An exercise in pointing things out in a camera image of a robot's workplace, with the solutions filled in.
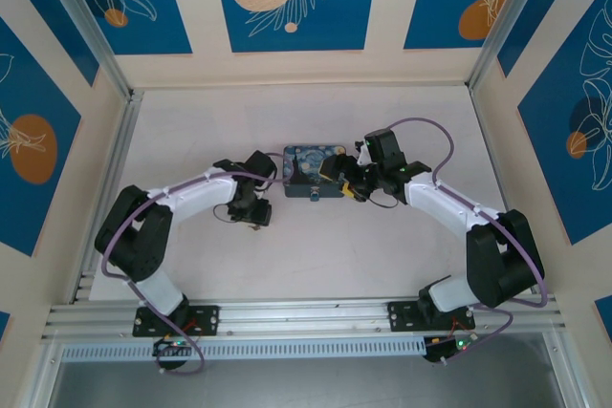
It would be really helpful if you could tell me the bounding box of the starry night painted tin box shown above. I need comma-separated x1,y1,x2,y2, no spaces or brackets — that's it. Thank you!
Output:
281,143,349,200

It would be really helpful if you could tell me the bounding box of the blue poster large beige circle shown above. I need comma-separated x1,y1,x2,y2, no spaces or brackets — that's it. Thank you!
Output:
211,0,382,54

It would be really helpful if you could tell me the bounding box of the blue poster white lily outline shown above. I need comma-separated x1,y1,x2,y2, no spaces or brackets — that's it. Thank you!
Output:
517,0,612,247

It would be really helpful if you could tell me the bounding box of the blue poster white flower outline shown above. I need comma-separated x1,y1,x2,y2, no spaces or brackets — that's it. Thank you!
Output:
50,0,193,56

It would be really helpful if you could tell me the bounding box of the grey metal sheet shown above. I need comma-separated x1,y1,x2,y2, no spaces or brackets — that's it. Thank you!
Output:
47,331,565,408

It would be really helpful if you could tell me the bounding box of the blue poster orange oval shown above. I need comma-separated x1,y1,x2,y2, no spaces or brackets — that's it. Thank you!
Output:
0,15,82,257

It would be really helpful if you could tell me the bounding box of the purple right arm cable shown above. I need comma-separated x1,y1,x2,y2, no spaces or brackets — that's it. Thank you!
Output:
384,117,549,366

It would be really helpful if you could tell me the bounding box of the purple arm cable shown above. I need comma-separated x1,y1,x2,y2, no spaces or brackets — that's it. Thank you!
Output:
101,152,288,376
384,117,549,366

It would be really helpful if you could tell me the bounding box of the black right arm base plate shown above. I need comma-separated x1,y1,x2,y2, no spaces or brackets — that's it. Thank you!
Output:
387,300,477,333

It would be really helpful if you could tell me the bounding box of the aluminium cross rail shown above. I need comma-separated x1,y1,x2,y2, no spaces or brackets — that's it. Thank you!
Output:
40,295,568,341

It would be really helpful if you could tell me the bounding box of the aluminium side rail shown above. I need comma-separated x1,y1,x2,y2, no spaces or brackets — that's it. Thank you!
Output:
71,92,144,304

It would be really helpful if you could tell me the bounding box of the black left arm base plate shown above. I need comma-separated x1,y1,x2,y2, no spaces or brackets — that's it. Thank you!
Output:
132,305,221,337

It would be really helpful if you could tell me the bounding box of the grey slotted cable duct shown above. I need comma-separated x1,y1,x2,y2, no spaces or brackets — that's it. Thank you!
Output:
59,336,429,362

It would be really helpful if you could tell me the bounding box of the red right base wire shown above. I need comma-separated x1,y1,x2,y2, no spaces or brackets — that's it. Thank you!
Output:
448,315,475,336

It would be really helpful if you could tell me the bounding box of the aluminium right frame post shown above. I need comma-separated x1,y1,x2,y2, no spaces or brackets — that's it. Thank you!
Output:
466,0,556,94

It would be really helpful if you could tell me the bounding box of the aluminium frame post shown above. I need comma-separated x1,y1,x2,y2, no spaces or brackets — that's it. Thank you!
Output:
35,0,144,103
466,0,556,94

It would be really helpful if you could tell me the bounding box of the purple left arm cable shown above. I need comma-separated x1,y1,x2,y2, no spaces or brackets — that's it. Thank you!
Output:
101,152,288,376

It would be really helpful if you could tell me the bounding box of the aluminium left frame post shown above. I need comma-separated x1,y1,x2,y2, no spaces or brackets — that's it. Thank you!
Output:
35,0,144,103

